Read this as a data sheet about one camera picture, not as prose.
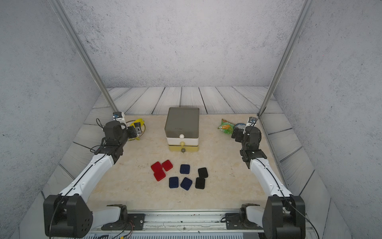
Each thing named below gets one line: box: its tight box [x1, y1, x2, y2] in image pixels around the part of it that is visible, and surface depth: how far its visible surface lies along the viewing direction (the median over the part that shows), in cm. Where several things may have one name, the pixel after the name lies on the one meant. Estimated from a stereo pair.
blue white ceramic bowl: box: [233, 122, 247, 130], surface depth 110 cm
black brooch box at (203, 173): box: [197, 167, 209, 179], surface depth 91 cm
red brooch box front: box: [153, 168, 167, 182], surface depth 91 cm
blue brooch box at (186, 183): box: [180, 177, 193, 191], surface depth 86 cm
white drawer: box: [166, 137, 199, 146], surface depth 93 cm
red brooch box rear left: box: [150, 161, 163, 173], surface depth 93 cm
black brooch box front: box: [194, 177, 206, 190], surface depth 86 cm
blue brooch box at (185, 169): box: [179, 164, 191, 175], surface depth 93 cm
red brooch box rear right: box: [161, 159, 174, 172], surface depth 95 cm
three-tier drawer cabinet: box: [164, 107, 200, 153], surface depth 93 cm
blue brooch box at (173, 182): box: [169, 176, 180, 189], surface depth 87 cm
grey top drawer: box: [164, 107, 200, 138], surface depth 91 cm
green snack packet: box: [217, 118, 236, 135], surface depth 109 cm
